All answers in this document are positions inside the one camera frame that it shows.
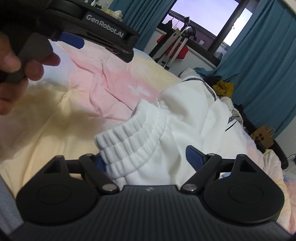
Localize white sweatpants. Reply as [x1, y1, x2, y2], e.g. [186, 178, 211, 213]
[95, 68, 247, 188]

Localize pile of clothes on bed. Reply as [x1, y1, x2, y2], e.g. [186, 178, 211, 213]
[204, 76, 256, 135]

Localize folding metal rack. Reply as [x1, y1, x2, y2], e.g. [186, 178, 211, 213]
[149, 16, 196, 70]

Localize person's left hand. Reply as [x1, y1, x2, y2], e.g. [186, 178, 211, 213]
[1, 33, 60, 115]

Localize white desk with items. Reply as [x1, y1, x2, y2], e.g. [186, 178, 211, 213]
[84, 0, 123, 21]

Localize pastel pink yellow blue bedsheet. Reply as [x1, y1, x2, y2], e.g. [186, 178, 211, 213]
[1, 42, 295, 232]

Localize brown paper bag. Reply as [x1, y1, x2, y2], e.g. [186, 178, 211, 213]
[250, 125, 275, 149]

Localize teal curtain left of window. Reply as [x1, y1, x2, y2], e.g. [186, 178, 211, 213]
[109, 0, 175, 51]

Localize teal curtain of window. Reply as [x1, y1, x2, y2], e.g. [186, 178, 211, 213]
[194, 0, 296, 140]
[109, 0, 175, 51]

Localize mustard yellow garment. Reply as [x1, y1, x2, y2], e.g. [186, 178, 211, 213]
[212, 79, 234, 98]

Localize red garment on rack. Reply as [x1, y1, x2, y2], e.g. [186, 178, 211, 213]
[157, 34, 189, 60]

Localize teal curtain right of window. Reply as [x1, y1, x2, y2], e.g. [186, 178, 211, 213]
[194, 0, 296, 140]

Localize black window frame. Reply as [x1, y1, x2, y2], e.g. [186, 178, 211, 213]
[158, 0, 259, 66]

